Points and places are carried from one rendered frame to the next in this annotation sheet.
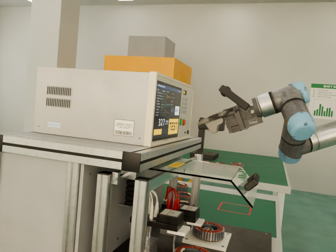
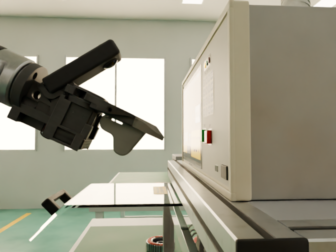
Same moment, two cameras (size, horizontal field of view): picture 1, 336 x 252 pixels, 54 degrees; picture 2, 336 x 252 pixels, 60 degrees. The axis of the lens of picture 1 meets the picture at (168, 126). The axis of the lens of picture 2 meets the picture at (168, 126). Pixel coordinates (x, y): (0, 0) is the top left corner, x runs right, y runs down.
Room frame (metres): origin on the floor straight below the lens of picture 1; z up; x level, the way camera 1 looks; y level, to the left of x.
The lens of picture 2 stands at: (1.55, -0.25, 1.18)
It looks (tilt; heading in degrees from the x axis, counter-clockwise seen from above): 3 degrees up; 159
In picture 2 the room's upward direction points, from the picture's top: straight up
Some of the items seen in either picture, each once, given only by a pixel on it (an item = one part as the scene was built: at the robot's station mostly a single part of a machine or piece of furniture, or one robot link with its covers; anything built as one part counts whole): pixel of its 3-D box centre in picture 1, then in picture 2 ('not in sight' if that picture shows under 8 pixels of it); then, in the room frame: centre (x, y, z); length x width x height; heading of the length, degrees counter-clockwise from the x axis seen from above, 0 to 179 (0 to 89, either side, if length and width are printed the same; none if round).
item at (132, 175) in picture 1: (133, 170); not in sight; (0.90, 0.09, 1.05); 0.06 x 0.04 x 0.04; 162
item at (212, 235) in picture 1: (208, 231); not in sight; (1.16, -0.18, 0.80); 0.11 x 0.11 x 0.04
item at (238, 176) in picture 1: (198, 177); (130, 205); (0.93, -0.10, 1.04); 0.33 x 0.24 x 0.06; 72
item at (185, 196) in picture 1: (184, 197); not in sight; (1.71, -0.12, 0.77); 0.11 x 0.11 x 0.04
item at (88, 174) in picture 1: (132, 194); not in sight; (1.12, 0.10, 0.92); 0.66 x 0.01 x 0.30; 162
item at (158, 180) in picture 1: (178, 169); (179, 224); (1.07, -0.05, 1.03); 0.62 x 0.01 x 0.03; 162
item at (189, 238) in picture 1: (207, 237); not in sight; (1.16, -0.18, 0.78); 0.15 x 0.15 x 0.01; 72
